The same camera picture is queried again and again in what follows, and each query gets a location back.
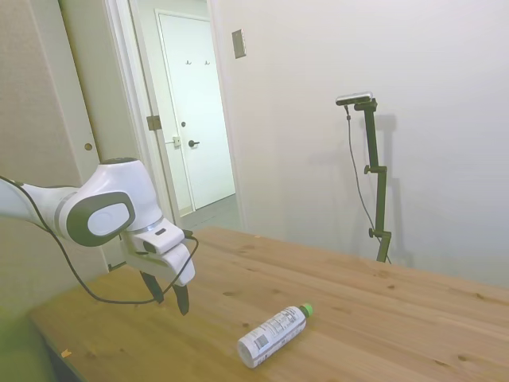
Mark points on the white labelled bottle green cap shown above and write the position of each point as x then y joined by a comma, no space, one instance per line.
274,332

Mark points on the brass latch plate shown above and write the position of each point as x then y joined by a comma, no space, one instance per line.
177,141

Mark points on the white door frame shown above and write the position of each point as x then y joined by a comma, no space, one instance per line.
123,59

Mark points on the grey camera on stand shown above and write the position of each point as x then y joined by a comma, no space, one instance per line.
354,98

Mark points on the white panel door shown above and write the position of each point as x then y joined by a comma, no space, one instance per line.
199,99

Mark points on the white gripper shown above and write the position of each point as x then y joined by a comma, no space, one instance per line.
175,258

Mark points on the round brass door knob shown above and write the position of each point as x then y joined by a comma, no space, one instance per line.
88,146

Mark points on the beige door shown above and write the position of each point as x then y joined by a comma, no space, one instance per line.
87,79

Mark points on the brass door hinge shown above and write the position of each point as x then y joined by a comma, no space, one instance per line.
153,123

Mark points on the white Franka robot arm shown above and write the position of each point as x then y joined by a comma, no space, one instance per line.
119,179

